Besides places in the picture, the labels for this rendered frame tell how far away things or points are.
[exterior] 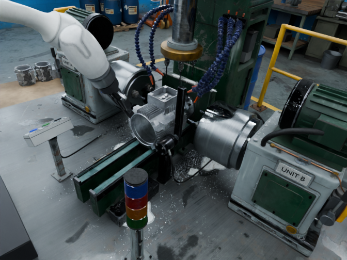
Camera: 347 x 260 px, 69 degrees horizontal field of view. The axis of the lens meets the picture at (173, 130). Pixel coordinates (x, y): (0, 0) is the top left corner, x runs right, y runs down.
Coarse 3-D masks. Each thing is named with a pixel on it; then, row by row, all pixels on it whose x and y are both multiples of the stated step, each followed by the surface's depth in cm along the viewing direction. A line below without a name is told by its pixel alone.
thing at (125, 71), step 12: (120, 60) 134; (120, 72) 125; (132, 72) 124; (144, 72) 128; (120, 84) 123; (132, 84) 124; (144, 84) 132; (108, 96) 130; (132, 96) 127; (144, 96) 136; (120, 108) 130; (132, 108) 131
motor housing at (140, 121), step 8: (152, 104) 112; (144, 112) 107; (152, 112) 107; (160, 112) 110; (184, 112) 118; (136, 120) 117; (144, 120) 121; (152, 120) 106; (168, 120) 110; (184, 120) 118; (136, 128) 118; (144, 128) 121; (152, 128) 124; (160, 128) 107; (168, 128) 110; (136, 136) 117; (144, 136) 119; (152, 136) 120; (160, 136) 107; (144, 144) 116; (152, 144) 111
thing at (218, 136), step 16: (208, 112) 102; (224, 112) 100; (240, 112) 100; (208, 128) 100; (224, 128) 97; (240, 128) 95; (256, 128) 101; (208, 144) 101; (224, 144) 97; (240, 144) 95; (224, 160) 100; (240, 160) 102
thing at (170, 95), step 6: (156, 90) 115; (162, 90) 118; (168, 90) 118; (174, 90) 116; (150, 96) 111; (156, 96) 116; (162, 96) 112; (168, 96) 114; (174, 96) 111; (150, 102) 112; (156, 102) 110; (162, 102) 107; (168, 102) 109; (174, 102) 112; (162, 108) 109; (168, 108) 111; (174, 108) 114
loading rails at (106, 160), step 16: (128, 144) 118; (112, 160) 109; (128, 160) 117; (144, 160) 109; (80, 176) 101; (96, 176) 104; (112, 176) 102; (80, 192) 101; (96, 192) 95; (112, 192) 99; (96, 208) 98
